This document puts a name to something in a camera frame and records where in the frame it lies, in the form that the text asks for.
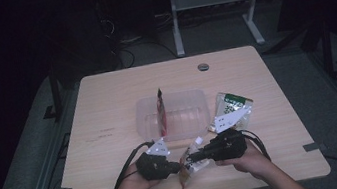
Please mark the grey round table grommet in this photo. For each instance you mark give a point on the grey round table grommet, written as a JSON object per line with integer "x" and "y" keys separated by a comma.
{"x": 203, "y": 67}

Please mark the black metal stand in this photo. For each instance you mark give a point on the black metal stand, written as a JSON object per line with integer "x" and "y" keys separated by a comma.
{"x": 55, "y": 94}
{"x": 329, "y": 53}

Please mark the red and white spout pouch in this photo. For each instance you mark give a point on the red and white spout pouch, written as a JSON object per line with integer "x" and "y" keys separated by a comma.
{"x": 189, "y": 169}

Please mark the green and white food pouch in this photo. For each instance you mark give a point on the green and white food pouch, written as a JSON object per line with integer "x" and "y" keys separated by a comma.
{"x": 230, "y": 102}

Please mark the person's left hand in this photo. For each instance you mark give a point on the person's left hand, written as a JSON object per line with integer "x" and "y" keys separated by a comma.
{"x": 133, "y": 187}

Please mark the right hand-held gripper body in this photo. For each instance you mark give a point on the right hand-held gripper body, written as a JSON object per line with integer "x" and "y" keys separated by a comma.
{"x": 230, "y": 146}

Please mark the clear plastic container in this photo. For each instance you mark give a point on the clear plastic container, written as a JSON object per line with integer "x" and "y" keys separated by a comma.
{"x": 186, "y": 115}

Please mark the person's right hand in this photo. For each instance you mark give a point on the person's right hand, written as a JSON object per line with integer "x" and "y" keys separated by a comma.
{"x": 251, "y": 163}

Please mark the red and black snack pouch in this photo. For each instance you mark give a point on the red and black snack pouch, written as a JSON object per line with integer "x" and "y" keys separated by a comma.
{"x": 162, "y": 115}

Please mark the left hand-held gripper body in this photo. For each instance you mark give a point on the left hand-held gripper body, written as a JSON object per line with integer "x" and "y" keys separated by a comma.
{"x": 155, "y": 167}

